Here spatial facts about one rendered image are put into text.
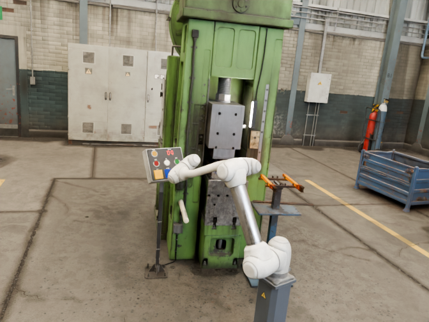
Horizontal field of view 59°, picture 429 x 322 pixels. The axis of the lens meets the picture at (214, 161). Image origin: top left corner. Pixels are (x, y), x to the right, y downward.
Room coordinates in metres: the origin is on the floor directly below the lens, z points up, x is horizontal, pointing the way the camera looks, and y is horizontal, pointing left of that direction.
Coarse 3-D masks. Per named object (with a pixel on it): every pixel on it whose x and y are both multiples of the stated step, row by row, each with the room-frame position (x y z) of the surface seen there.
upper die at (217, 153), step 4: (208, 148) 3.62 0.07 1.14; (212, 148) 3.44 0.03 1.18; (232, 148) 3.45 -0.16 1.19; (208, 152) 3.60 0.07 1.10; (212, 152) 3.42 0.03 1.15; (216, 152) 3.38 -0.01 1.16; (220, 152) 3.39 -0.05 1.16; (224, 152) 3.39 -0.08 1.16; (228, 152) 3.40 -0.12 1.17; (232, 152) 3.41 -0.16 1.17; (212, 156) 3.41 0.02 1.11; (216, 156) 3.38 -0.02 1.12; (220, 156) 3.39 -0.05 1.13; (224, 156) 3.40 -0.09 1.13; (228, 156) 3.40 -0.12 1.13; (232, 156) 3.41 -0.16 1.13
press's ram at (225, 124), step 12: (216, 108) 3.37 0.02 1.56; (228, 108) 3.39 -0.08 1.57; (240, 108) 3.42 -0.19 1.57; (216, 120) 3.37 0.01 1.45; (228, 120) 3.40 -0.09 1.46; (240, 120) 3.42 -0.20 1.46; (216, 132) 3.38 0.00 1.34; (228, 132) 3.40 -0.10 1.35; (240, 132) 3.42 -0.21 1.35; (216, 144) 3.38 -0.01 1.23; (228, 144) 3.40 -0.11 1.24; (240, 144) 3.42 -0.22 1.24
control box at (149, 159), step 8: (144, 152) 3.10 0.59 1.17; (152, 152) 3.10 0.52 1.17; (160, 152) 3.14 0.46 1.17; (168, 152) 3.18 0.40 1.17; (176, 152) 3.23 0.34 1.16; (144, 160) 3.09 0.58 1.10; (152, 160) 3.06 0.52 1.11; (160, 160) 3.11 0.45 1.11; (152, 168) 3.03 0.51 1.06; (160, 168) 3.07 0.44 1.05; (168, 168) 3.11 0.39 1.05; (152, 176) 2.99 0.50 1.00
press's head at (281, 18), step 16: (192, 0) 3.42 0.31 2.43; (208, 0) 3.45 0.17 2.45; (224, 0) 3.48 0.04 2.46; (240, 0) 3.49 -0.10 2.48; (256, 0) 3.54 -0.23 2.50; (272, 0) 3.57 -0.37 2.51; (288, 0) 3.60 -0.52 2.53; (192, 16) 3.40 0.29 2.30; (208, 16) 3.43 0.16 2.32; (224, 16) 3.45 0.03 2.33; (240, 16) 3.48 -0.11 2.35; (256, 16) 3.51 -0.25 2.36; (272, 16) 3.57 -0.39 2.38; (288, 16) 3.60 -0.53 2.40
